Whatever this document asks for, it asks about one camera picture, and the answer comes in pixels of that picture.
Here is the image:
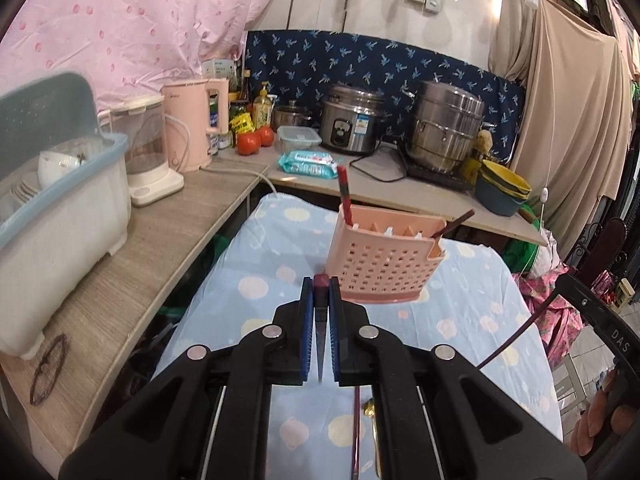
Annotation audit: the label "pink perforated utensil holder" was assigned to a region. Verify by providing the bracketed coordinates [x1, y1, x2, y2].
[326, 203, 447, 304]

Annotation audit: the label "blue wet wipes packet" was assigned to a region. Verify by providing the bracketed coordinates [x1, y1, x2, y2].
[277, 150, 342, 181]

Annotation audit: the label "small steel lidded pot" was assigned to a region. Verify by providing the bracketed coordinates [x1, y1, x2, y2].
[271, 101, 313, 131]

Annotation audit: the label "wooden counter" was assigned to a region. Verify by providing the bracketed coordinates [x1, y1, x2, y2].
[0, 140, 548, 466]

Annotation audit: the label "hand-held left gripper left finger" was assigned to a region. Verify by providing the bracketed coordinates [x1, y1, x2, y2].
[59, 276, 318, 480]

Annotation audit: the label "white bowl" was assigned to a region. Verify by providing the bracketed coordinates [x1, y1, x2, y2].
[38, 150, 85, 187]

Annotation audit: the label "stack of white plates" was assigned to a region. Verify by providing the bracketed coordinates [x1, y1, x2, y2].
[0, 170, 42, 221]

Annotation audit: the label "clear food container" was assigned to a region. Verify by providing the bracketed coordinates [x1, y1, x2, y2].
[277, 125, 322, 151]

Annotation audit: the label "person's right hand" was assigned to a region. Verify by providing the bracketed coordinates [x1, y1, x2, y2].
[570, 391, 626, 461]

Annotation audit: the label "pink floral cloth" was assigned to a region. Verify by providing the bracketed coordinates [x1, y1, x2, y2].
[515, 255, 601, 371]

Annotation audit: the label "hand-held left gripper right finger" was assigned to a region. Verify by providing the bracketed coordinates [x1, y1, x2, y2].
[327, 276, 586, 480]

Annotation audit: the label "pink electric kettle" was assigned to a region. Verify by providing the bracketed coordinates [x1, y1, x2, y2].
[161, 78, 231, 173]

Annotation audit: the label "white glass jug appliance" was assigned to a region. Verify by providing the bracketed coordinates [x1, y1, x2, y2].
[97, 94, 186, 207]

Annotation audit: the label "navy leaf print cloth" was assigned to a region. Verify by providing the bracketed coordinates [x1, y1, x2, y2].
[242, 30, 528, 166]

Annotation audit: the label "blue planet print tablecloth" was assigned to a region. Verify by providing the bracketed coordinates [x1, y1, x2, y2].
[152, 192, 563, 480]

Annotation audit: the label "maroon chopstick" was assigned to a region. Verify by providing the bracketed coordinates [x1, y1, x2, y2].
[312, 274, 332, 382]
[348, 387, 362, 480]

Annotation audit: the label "dark frame eyeglasses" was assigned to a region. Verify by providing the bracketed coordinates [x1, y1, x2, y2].
[29, 332, 70, 406]

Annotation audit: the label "steel rice cooker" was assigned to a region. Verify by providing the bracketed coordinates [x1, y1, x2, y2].
[320, 82, 386, 156]

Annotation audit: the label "red chopstick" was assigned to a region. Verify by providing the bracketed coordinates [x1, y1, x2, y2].
[341, 166, 355, 225]
[337, 165, 351, 226]

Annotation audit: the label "steel steamer pot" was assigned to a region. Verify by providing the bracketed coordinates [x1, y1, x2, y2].
[405, 79, 487, 173]

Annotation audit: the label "black induction cooker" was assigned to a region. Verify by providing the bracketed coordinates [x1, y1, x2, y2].
[397, 145, 481, 192]

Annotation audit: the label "stack of blue yellow bowls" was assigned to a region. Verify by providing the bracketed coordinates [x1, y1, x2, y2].
[474, 160, 532, 217]

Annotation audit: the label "gold flower spoon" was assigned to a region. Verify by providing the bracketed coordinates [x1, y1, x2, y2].
[364, 397, 377, 480]

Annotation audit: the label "yellow oil bottle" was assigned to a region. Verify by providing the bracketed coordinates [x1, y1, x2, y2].
[252, 82, 273, 131]

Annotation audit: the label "green plastic basin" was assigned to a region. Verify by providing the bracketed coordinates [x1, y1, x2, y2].
[500, 220, 556, 271]

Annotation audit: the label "pink dotted curtain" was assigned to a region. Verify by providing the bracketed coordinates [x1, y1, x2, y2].
[0, 0, 301, 116]

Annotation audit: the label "black power cable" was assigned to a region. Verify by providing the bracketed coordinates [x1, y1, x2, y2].
[349, 152, 407, 182]

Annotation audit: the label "beige curtain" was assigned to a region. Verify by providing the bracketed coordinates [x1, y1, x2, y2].
[487, 0, 636, 261]

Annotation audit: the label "white dish rack blue lid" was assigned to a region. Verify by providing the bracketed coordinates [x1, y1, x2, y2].
[0, 71, 132, 361]

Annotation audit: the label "white power cable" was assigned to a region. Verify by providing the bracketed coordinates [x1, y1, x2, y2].
[200, 167, 281, 197]

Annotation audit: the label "white green box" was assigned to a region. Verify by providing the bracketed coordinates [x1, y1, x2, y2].
[201, 58, 237, 81]

